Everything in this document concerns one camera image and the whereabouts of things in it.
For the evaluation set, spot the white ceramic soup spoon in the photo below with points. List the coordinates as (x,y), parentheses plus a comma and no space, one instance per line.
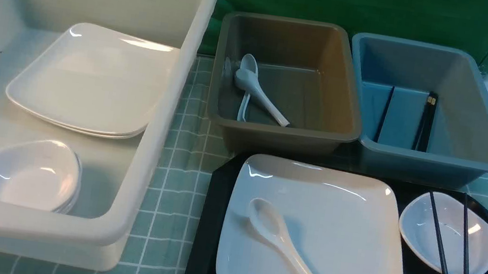
(271,226)

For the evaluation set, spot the white square rice plate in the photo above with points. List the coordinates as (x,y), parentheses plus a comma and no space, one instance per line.
(339,222)

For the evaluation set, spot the white sauce bowl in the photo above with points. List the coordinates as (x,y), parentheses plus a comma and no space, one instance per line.
(417,228)

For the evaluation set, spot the grey soup spoon in bin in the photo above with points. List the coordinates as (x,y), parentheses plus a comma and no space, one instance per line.
(247,81)

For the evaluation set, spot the grey-brown plastic bin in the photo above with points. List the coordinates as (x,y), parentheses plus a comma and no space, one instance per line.
(305,69)

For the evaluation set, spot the light soup spoon underneath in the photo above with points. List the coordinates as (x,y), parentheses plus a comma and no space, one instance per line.
(248,62)

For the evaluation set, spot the single black chopstick in bin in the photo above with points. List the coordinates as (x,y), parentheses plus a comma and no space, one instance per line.
(383,115)

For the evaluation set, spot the green checkered tablecloth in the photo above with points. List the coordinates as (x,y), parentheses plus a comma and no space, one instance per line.
(162,236)

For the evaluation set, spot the stacked white square plates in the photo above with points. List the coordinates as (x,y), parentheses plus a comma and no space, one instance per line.
(96,80)

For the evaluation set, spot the black chopstick pair gold-tipped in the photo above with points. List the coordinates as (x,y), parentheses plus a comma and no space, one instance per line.
(422,138)

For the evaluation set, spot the blue-grey plastic bin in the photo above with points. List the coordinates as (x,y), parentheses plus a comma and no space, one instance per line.
(458,149)

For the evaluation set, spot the large white plastic bin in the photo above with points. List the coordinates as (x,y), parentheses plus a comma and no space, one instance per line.
(97,243)

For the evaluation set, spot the stacked white small bowls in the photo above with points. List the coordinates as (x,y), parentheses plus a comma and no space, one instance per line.
(45,175)

